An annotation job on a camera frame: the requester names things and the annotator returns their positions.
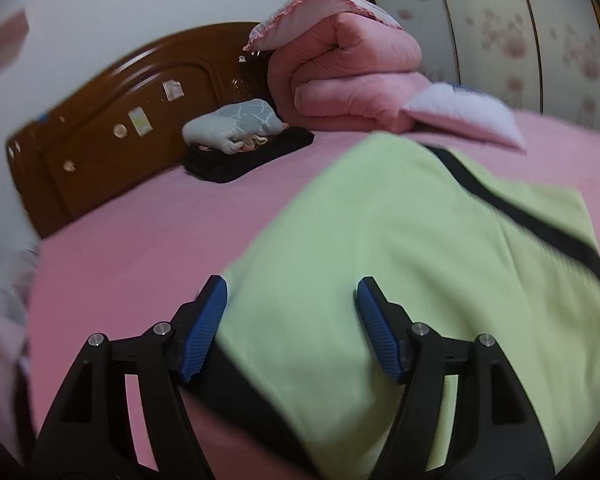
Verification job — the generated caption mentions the pink wall shelf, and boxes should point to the pink wall shelf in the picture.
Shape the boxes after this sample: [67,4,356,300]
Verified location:
[0,10,28,81]

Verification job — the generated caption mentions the pale green headboard sticker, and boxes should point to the pale green headboard sticker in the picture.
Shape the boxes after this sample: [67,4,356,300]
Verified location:
[129,107,151,136]

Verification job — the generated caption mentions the brown wooden headboard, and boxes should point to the brown wooden headboard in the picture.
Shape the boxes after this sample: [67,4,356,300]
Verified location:
[6,21,281,238]

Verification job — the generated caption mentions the grey patterned cloth bundle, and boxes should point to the grey patterned cloth bundle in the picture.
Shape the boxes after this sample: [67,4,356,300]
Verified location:
[181,99,284,155]

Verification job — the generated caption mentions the black cloth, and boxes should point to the black cloth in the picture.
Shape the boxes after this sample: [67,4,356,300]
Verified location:
[182,126,316,184]

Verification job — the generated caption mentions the small white printed pillow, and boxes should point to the small white printed pillow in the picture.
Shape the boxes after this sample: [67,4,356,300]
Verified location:
[400,82,528,151]

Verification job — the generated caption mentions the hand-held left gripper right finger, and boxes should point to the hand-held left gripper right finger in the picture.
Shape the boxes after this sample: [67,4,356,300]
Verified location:
[356,276,556,480]

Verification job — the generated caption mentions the folded pink quilt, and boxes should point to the folded pink quilt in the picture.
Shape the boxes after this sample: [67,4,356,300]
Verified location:
[267,10,433,133]

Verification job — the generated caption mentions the green and black hooded jacket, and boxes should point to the green and black hooded jacket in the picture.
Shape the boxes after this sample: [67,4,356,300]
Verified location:
[182,130,600,480]

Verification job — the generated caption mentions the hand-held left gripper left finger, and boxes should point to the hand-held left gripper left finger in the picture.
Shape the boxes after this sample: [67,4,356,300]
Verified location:
[30,275,228,480]

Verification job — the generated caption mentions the floral wardrobe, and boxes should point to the floral wardrobe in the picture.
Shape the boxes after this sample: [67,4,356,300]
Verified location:
[352,0,600,136]

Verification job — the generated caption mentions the pink lace-trimmed pillow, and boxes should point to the pink lace-trimmed pillow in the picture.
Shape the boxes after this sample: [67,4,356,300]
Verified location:
[242,0,406,53]

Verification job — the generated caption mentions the pink bed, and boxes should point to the pink bed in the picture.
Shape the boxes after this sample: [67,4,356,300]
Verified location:
[27,110,600,480]

